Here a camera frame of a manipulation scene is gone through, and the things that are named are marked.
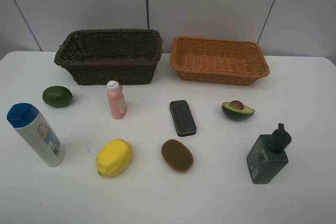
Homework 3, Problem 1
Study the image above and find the black whiteboard eraser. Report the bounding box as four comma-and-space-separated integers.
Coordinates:
170, 100, 197, 137

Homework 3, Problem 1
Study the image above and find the pink white-capped bottle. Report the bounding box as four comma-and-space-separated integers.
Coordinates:
107, 80, 127, 119

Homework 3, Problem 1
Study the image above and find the brown kiwi fruit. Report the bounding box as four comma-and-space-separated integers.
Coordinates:
161, 139, 194, 173

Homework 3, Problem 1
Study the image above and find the halved avocado with pit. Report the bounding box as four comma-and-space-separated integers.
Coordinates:
222, 100, 255, 121

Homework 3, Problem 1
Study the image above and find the yellow lemon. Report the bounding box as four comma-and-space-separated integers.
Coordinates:
96, 138, 133, 177

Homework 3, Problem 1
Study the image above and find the green lime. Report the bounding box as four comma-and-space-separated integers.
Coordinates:
42, 86, 72, 108

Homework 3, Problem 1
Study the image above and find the dark green pump bottle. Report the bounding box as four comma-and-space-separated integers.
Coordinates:
246, 123, 291, 184

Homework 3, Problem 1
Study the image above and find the white blue-capped shampoo bottle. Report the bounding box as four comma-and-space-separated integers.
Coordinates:
6, 103, 65, 167

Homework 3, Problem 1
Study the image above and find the orange wicker basket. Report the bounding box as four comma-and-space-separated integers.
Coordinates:
170, 36, 270, 86

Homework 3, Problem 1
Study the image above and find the dark brown wicker basket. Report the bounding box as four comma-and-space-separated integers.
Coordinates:
54, 29, 162, 86

